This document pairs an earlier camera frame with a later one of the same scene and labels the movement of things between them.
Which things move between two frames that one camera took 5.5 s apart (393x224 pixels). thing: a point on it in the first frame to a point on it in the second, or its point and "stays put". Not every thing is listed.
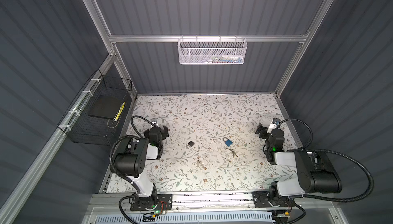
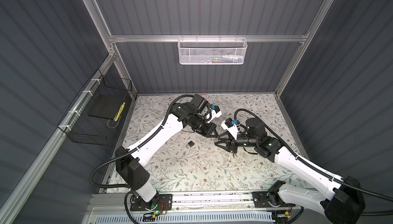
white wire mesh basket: x=212 y=51 stays put
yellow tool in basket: x=119 y=112 stays put
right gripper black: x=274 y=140 to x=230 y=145
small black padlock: x=190 y=143 stays put
